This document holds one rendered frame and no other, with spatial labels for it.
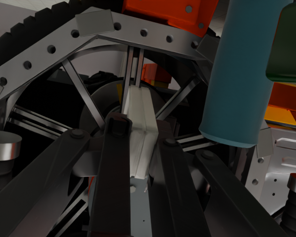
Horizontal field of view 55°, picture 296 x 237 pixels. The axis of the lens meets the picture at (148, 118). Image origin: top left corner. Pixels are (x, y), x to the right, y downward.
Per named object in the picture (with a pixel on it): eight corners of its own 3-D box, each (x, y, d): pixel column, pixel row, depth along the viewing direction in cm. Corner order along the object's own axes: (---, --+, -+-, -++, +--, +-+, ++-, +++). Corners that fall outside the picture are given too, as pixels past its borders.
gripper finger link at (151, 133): (144, 129, 14) (159, 132, 14) (139, 85, 20) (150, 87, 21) (132, 178, 15) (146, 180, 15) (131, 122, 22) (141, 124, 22)
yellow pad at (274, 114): (245, 100, 110) (241, 112, 111) (266, 105, 97) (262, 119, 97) (276, 106, 113) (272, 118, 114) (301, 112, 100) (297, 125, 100)
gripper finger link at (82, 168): (121, 185, 13) (56, 176, 13) (123, 135, 18) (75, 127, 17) (127, 159, 13) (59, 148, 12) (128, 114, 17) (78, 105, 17)
